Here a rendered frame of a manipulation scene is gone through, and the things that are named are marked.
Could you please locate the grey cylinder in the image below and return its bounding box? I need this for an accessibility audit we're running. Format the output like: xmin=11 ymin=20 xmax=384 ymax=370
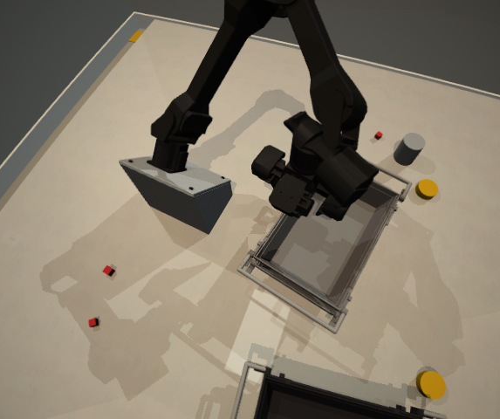
xmin=394 ymin=133 xmax=426 ymax=166

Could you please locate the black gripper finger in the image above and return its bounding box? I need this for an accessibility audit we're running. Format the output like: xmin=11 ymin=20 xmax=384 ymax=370
xmin=316 ymin=198 xmax=327 ymax=216
xmin=258 ymin=159 xmax=286 ymax=188

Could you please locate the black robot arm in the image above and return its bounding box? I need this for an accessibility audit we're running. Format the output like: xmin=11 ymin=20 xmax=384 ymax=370
xmin=147 ymin=0 xmax=379 ymax=219

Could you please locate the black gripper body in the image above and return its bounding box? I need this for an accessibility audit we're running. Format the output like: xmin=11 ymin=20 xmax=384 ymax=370
xmin=251 ymin=145 xmax=351 ymax=221

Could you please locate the orange short cylinder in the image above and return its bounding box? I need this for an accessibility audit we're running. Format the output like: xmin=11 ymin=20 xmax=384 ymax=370
xmin=416 ymin=370 xmax=446 ymax=399
xmin=415 ymin=179 xmax=438 ymax=200

